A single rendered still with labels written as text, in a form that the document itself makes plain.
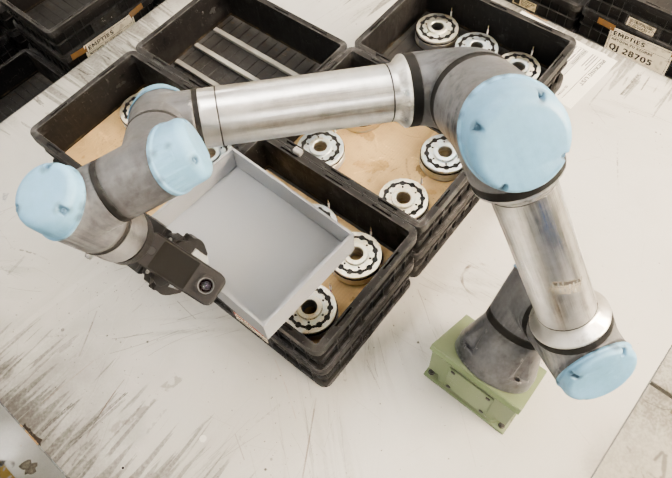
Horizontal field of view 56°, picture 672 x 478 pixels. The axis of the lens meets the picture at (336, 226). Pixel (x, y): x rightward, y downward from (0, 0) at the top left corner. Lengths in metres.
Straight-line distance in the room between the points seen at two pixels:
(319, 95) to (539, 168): 0.28
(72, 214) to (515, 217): 0.50
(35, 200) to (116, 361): 0.75
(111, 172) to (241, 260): 0.38
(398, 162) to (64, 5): 1.50
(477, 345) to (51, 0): 1.95
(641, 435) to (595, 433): 0.80
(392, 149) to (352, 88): 0.60
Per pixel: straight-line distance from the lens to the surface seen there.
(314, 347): 1.07
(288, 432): 1.27
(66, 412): 1.41
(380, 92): 0.80
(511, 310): 1.09
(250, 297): 0.98
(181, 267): 0.83
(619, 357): 0.98
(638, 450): 2.11
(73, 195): 0.68
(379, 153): 1.38
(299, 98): 0.78
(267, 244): 1.02
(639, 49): 2.30
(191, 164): 0.67
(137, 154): 0.68
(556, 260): 0.84
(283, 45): 1.62
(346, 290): 1.21
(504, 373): 1.12
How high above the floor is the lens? 1.93
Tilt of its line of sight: 60 degrees down
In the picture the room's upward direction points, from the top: 6 degrees counter-clockwise
